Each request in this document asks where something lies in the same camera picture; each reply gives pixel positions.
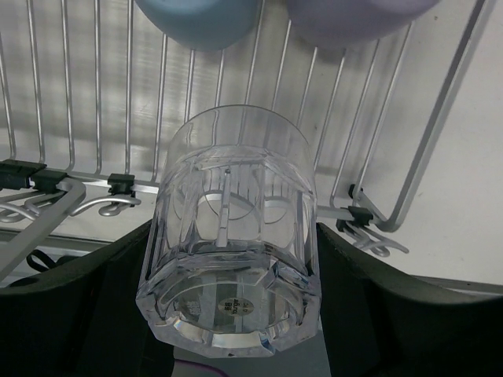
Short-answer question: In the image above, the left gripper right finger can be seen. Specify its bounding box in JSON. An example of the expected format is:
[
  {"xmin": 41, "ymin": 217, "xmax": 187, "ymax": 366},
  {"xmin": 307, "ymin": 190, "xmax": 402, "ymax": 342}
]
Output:
[{"xmin": 316, "ymin": 224, "xmax": 502, "ymax": 376}]

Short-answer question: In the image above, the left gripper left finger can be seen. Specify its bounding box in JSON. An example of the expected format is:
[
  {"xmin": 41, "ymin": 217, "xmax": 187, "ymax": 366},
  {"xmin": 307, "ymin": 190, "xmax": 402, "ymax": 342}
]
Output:
[{"xmin": 1, "ymin": 222, "xmax": 174, "ymax": 376}]

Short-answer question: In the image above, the clear glass tumbler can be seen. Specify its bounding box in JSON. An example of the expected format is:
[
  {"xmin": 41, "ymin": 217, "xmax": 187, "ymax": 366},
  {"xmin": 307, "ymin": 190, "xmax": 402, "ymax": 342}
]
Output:
[{"xmin": 136, "ymin": 105, "xmax": 321, "ymax": 358}]

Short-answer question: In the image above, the lilac cup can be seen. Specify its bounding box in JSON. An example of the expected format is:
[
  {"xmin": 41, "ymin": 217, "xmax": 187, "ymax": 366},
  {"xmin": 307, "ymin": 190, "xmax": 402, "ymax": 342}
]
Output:
[{"xmin": 286, "ymin": 0, "xmax": 439, "ymax": 49}]

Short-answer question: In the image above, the blue cup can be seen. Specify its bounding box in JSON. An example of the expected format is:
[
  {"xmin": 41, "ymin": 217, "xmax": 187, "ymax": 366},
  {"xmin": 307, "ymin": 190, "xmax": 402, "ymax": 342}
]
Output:
[{"xmin": 136, "ymin": 0, "xmax": 259, "ymax": 51}]

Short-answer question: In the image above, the white wire dish rack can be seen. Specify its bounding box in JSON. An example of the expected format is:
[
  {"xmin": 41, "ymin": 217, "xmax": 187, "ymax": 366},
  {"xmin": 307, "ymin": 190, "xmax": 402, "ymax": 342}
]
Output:
[{"xmin": 1, "ymin": 1, "xmax": 502, "ymax": 284}]

